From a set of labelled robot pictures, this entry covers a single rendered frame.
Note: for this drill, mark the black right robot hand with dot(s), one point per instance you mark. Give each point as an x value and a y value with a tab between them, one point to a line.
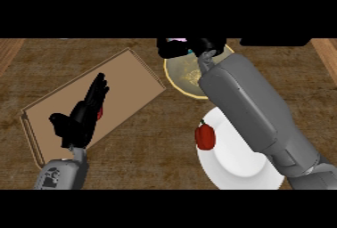
175	49

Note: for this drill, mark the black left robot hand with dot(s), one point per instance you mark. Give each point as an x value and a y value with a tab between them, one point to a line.
79	124

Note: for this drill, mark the pink and cyan cupcake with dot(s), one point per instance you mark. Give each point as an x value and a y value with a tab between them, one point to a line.
179	39

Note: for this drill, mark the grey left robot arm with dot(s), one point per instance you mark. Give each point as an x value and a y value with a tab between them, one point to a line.
60	175

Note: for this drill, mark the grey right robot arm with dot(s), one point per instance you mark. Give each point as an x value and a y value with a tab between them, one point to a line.
250	107

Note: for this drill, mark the yellow-rimmed bowl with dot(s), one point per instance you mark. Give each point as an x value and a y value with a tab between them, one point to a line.
184	77

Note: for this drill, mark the white plate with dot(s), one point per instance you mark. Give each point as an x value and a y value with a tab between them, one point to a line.
237	161

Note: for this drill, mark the brown wooden cutting board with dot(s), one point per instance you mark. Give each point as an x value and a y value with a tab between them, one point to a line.
128	89

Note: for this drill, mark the red bell pepper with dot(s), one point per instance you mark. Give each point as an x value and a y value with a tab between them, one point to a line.
204	136

